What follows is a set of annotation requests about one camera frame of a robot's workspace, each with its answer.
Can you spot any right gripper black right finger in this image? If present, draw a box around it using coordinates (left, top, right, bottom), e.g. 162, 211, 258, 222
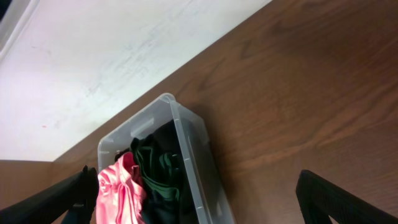
295, 170, 397, 224

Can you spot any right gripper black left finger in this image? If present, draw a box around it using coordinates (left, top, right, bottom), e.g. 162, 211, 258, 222
1, 166, 99, 224

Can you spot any pink cloth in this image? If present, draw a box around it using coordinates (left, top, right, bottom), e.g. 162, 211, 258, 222
96, 152, 146, 224

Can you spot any dark navy cloth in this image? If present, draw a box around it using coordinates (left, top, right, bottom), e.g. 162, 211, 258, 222
141, 187, 180, 224

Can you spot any green cloth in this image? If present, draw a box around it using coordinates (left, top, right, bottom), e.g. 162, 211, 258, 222
129, 136, 182, 202

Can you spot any clear plastic storage bin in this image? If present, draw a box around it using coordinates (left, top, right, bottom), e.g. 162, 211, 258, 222
98, 93, 235, 224

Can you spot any black cloth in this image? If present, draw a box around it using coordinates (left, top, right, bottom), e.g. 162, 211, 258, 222
114, 119, 200, 224

